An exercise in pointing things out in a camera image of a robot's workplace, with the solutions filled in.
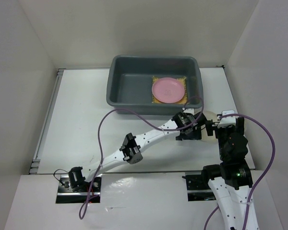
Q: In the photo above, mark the yellow bamboo mat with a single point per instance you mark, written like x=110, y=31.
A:
x=186, y=91

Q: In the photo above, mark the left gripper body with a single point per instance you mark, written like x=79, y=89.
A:
x=194, y=134

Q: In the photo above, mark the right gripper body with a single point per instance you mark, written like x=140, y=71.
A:
x=222, y=133

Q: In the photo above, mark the aluminium table edge rail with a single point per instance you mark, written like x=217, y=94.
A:
x=44, y=131

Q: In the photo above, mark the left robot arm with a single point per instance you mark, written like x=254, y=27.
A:
x=131, y=149

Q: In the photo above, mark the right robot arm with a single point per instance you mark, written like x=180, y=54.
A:
x=231, y=180

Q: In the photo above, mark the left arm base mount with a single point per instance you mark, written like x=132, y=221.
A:
x=74, y=189

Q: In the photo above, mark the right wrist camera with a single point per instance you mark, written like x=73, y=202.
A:
x=226, y=119

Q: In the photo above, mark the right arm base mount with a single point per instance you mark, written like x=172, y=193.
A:
x=197, y=190

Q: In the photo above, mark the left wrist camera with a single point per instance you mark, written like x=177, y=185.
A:
x=188, y=111

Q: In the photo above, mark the pink plate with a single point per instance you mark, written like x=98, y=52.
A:
x=168, y=90

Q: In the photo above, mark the cream plate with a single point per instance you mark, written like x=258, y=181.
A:
x=205, y=138

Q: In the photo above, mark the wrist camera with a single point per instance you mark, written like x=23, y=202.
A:
x=188, y=111
x=226, y=119

